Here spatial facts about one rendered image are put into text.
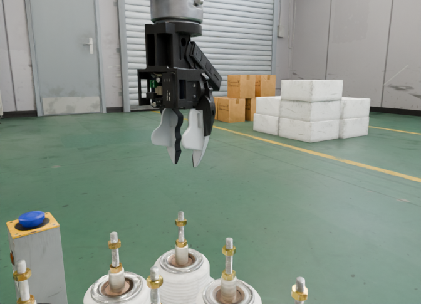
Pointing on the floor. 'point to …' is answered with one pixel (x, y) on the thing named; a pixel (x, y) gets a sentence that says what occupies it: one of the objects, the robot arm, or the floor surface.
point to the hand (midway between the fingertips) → (187, 156)
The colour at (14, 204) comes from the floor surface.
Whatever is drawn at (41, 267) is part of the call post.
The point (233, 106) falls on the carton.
